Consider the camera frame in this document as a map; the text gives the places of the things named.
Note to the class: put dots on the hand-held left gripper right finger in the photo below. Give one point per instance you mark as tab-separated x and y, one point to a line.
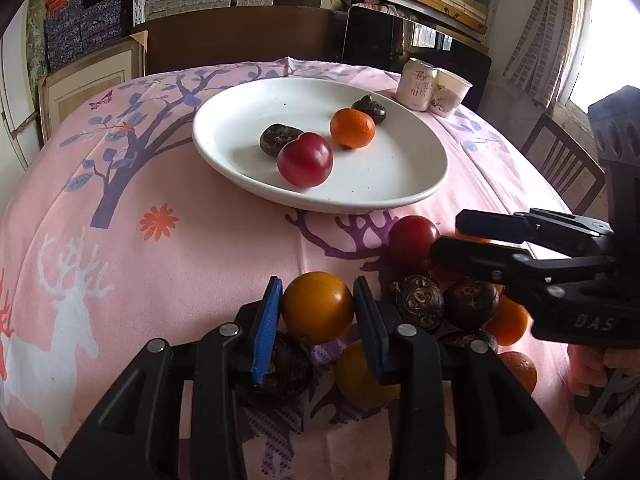
370	330

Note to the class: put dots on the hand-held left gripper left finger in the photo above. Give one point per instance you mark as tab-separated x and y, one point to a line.
265	330

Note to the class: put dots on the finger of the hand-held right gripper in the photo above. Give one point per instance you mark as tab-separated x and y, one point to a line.
490	222
475	260

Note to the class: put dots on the dark brown water chestnut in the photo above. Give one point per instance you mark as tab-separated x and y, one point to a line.
277	137
372	107
460	337
290	365
417	300
470	302

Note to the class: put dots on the yellow orange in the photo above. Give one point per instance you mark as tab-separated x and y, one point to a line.
352	375
317	305

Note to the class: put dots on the orange tangerine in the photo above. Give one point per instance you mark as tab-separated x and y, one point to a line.
510	325
522	367
352	127

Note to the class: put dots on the white oval plate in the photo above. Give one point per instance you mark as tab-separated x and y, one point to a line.
240	125

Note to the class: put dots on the person's right hand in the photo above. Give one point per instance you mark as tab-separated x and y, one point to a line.
585	367

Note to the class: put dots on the wooden chair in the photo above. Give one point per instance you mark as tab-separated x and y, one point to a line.
550	135

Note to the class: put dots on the pink printed tablecloth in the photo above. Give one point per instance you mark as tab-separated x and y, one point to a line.
150	285

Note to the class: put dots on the white paper cup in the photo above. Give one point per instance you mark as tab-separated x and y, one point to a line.
450	92

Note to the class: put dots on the white drink can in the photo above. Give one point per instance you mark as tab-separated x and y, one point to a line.
415	85

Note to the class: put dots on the patterned curtain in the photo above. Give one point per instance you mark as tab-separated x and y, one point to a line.
545	35

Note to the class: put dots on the bright window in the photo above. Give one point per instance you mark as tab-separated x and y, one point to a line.
610	45

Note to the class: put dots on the black monitor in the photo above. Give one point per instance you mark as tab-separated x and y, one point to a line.
370	40

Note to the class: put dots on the stack of flat wooden boxes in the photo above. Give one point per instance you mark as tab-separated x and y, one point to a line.
450	5

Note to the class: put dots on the pink cloth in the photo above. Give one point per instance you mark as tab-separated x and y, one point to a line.
385	9

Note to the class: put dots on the brown wooden board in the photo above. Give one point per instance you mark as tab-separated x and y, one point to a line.
240	40

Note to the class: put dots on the wooden framed picture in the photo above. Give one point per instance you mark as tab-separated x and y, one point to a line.
85	90

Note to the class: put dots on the row of white patterned boxes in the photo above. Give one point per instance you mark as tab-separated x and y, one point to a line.
190	2

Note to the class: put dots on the stack of blue patterned boxes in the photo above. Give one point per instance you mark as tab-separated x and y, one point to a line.
85	30

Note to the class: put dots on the speckled stone slab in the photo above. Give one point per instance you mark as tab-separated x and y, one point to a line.
36	40

